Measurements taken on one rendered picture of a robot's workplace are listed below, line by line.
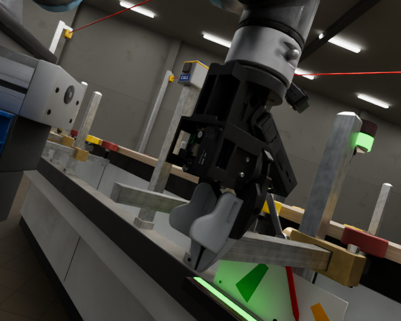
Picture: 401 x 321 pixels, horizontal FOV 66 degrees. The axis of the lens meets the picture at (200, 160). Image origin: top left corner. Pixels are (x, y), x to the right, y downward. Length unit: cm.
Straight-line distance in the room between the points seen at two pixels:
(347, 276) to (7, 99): 58
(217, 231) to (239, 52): 18
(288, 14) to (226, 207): 20
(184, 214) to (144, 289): 61
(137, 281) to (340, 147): 66
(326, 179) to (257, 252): 25
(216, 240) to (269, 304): 31
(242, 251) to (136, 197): 25
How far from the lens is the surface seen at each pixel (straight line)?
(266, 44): 33
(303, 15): 36
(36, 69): 54
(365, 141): 64
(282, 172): 37
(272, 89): 32
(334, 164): 60
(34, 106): 53
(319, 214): 59
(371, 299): 78
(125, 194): 55
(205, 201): 36
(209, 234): 32
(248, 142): 30
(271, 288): 62
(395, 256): 74
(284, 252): 44
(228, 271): 68
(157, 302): 89
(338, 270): 56
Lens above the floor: 91
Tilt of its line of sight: 2 degrees up
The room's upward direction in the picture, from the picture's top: 19 degrees clockwise
